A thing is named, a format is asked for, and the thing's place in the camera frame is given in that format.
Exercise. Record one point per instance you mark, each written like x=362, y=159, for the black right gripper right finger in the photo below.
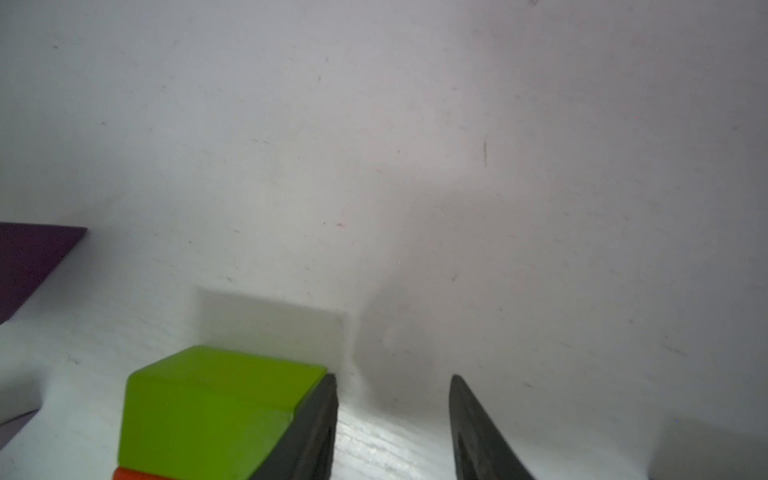
x=480, y=450

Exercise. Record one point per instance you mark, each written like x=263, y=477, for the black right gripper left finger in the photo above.
x=306, y=449

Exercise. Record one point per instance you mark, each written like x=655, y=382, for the green rectangular block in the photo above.
x=209, y=413

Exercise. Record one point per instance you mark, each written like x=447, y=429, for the red rectangular block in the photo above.
x=122, y=473

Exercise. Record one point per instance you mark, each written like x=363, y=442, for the purple triangle block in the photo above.
x=29, y=253
x=9, y=428

